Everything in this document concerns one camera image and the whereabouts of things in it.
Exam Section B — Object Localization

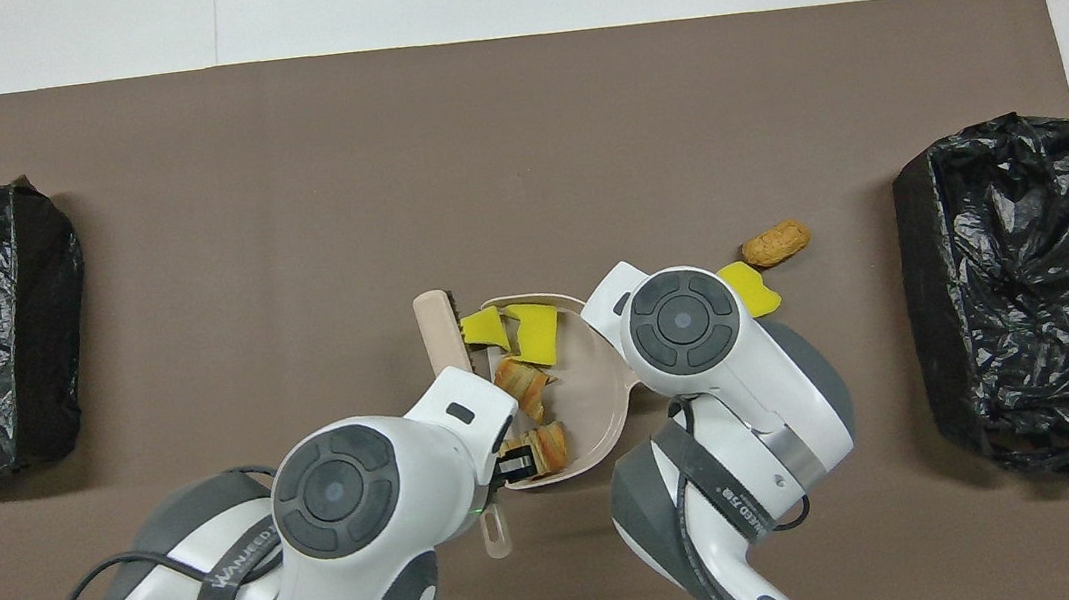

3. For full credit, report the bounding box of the yellow sponge piece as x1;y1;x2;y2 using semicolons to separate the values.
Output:
505;300;565;371
717;257;786;322

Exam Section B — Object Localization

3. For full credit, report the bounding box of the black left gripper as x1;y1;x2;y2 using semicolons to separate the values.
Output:
482;436;540;495

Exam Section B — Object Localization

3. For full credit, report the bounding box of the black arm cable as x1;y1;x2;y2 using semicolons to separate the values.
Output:
665;386;813;542
31;460;293;600

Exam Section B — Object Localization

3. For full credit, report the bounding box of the brown bread roll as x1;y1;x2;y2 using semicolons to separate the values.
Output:
738;217;814;272

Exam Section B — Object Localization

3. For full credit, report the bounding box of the open black bag lined bin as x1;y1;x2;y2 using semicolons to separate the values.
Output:
884;106;1069;501

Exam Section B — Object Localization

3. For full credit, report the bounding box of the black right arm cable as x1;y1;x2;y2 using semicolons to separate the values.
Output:
665;386;813;542

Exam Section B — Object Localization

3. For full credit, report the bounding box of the yellow sponge with green pad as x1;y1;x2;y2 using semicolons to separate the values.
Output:
458;305;511;357

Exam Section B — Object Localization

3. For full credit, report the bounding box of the striped croissant piece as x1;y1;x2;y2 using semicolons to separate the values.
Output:
491;352;559;426
499;420;573;483

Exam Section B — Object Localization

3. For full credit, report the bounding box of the beige brush with black bristles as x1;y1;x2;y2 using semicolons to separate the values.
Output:
411;284;514;565

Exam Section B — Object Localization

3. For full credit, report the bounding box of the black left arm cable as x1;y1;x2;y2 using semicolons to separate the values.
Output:
31;460;293;600

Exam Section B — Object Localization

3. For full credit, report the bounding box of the brown table mat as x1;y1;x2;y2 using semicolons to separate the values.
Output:
0;0;1069;600

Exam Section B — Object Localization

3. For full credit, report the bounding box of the beige plastic dustpan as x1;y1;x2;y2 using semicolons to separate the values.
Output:
477;281;653;494

